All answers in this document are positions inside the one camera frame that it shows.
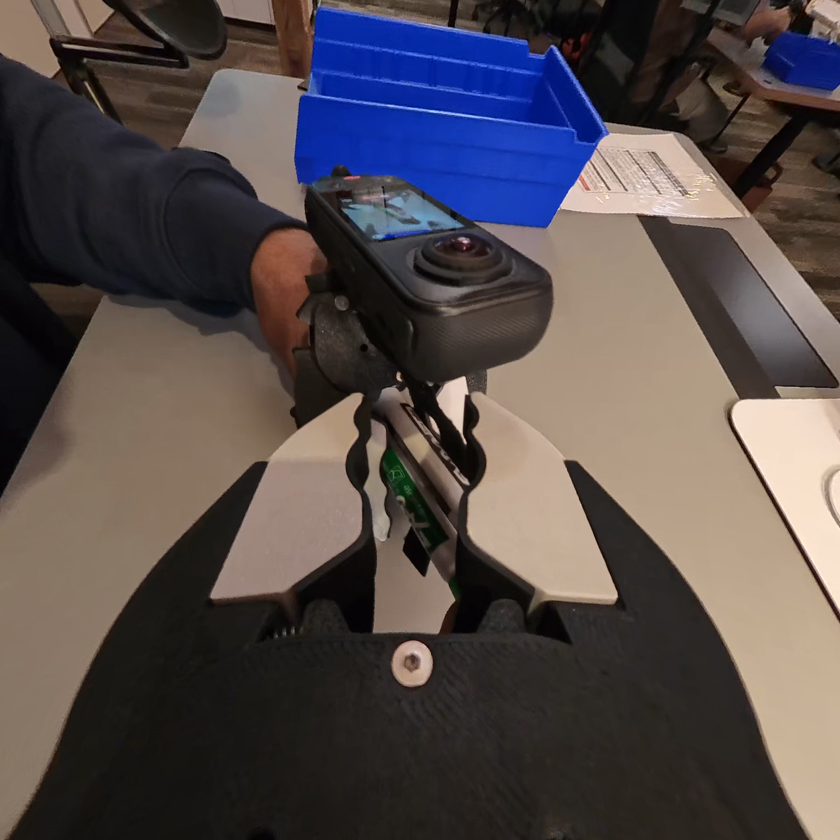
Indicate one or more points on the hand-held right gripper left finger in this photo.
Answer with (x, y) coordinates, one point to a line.
(295, 519)

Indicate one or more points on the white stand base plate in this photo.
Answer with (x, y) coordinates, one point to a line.
(788, 486)

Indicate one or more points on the person's left hand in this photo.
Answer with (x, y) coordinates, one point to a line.
(282, 289)

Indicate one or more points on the small blue bin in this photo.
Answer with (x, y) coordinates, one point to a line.
(803, 59)

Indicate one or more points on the person's left forearm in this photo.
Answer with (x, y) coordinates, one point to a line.
(131, 197)

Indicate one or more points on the black office chair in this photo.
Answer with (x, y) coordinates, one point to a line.
(171, 26)

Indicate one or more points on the large blue plastic bin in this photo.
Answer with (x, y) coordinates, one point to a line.
(433, 131)

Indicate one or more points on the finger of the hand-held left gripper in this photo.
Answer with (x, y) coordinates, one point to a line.
(427, 479)

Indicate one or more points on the printed paper sheet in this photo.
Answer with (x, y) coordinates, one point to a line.
(650, 177)

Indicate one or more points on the green marker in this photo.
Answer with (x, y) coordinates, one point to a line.
(397, 483)

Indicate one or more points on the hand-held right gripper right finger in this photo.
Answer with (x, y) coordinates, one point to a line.
(538, 525)

